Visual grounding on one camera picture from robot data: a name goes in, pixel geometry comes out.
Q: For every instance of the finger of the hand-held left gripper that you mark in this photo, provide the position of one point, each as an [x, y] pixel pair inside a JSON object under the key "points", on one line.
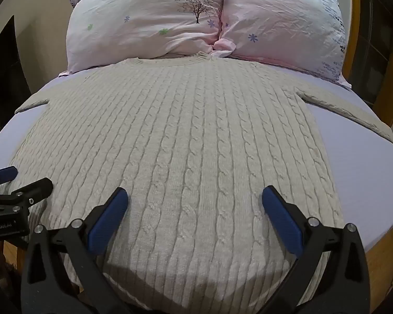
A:
{"points": [[1, 173], [36, 189]]}

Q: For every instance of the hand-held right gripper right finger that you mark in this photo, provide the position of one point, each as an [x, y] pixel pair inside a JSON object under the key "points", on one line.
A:
{"points": [[281, 216]]}

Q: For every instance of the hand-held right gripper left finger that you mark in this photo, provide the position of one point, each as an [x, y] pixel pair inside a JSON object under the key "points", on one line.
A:
{"points": [[106, 214]]}

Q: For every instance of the pink floral pillow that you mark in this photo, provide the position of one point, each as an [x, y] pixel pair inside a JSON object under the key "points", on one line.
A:
{"points": [[281, 23], [140, 16]]}

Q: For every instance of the wooden bed frame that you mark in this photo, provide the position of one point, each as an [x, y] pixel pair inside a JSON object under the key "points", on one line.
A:
{"points": [[389, 81]]}

